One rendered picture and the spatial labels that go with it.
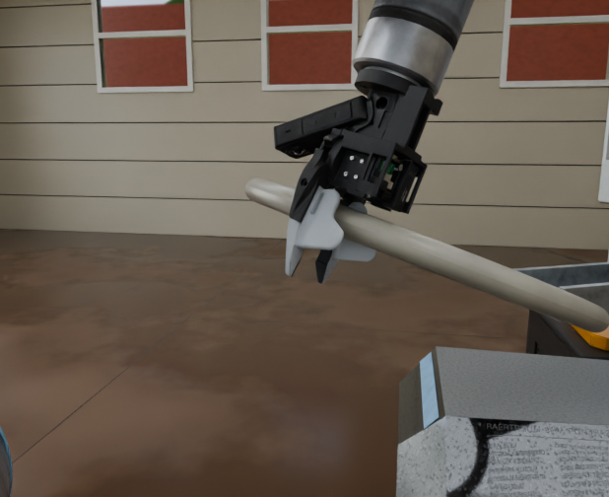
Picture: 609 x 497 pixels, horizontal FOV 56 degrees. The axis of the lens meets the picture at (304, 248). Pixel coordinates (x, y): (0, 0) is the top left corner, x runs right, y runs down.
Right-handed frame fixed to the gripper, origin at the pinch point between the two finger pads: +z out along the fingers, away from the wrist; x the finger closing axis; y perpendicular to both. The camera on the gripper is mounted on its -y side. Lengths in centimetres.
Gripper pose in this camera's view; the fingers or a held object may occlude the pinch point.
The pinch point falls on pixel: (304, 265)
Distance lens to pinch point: 58.5
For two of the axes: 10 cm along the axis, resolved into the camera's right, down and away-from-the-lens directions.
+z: -3.6, 9.3, 0.5
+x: 5.7, 1.8, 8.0
